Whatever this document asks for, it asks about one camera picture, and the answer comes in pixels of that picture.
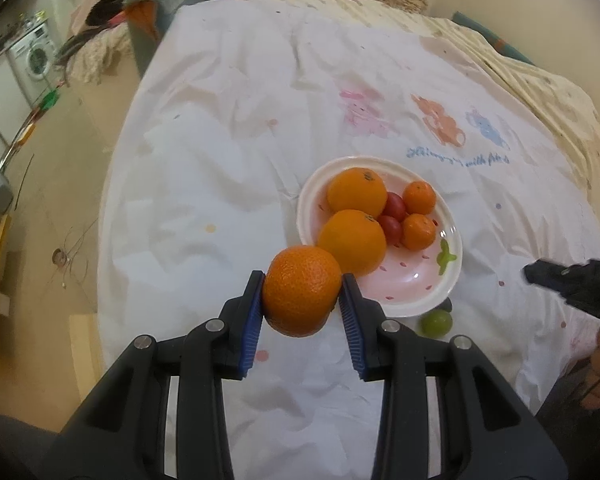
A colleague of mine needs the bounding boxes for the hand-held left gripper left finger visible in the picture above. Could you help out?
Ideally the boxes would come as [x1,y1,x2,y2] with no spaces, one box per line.
[40,270,267,480]

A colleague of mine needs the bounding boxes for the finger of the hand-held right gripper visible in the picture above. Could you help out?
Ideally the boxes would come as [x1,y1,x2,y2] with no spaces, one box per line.
[524,261,571,301]

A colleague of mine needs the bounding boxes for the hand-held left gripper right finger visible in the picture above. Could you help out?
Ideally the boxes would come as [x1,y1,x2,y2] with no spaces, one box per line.
[339,272,568,480]

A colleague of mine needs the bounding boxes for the small mandarin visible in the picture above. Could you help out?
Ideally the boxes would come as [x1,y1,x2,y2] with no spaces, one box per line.
[261,245,343,338]
[402,180,437,215]
[401,213,438,252]

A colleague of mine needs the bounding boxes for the pink strawberry print plate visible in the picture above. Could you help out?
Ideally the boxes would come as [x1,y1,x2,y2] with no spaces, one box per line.
[296,156,464,318]

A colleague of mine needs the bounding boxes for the green round fruit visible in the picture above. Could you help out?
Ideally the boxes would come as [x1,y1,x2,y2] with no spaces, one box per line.
[420,309,454,338]

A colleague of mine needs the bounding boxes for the large orange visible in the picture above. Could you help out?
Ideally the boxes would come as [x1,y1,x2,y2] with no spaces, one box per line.
[326,167,388,219]
[317,208,387,277]

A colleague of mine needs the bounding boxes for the red cherry tomato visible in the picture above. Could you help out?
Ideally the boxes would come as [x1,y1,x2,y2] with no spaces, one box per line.
[376,215,403,247]
[382,191,407,219]

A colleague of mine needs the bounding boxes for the pink bow print cloth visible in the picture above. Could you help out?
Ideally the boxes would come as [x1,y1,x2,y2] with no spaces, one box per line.
[520,305,600,406]

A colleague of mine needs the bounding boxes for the white animal print blanket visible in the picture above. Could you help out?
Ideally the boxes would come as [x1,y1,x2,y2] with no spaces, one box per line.
[97,0,600,480]

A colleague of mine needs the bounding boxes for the cream printed quilt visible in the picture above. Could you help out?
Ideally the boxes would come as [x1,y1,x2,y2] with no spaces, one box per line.
[232,0,600,221]

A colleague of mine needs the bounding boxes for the teal pillow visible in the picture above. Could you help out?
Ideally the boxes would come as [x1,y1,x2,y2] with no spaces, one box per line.
[450,10,536,66]

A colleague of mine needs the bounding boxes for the person's grey pants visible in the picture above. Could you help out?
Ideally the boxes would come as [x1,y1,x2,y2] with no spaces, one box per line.
[0,370,600,480]

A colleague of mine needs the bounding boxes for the chrome pole with grey foot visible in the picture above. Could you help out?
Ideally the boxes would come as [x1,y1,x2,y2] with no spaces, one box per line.
[0,95,56,216]

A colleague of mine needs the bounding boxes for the beige floral cloth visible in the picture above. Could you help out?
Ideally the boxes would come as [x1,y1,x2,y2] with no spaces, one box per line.
[55,25,133,86]

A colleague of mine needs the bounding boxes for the white base cabinet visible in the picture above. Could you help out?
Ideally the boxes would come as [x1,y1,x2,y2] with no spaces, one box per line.
[0,55,31,161]

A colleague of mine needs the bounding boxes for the white washing machine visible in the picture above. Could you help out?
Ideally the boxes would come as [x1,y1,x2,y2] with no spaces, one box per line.
[7,20,61,83]

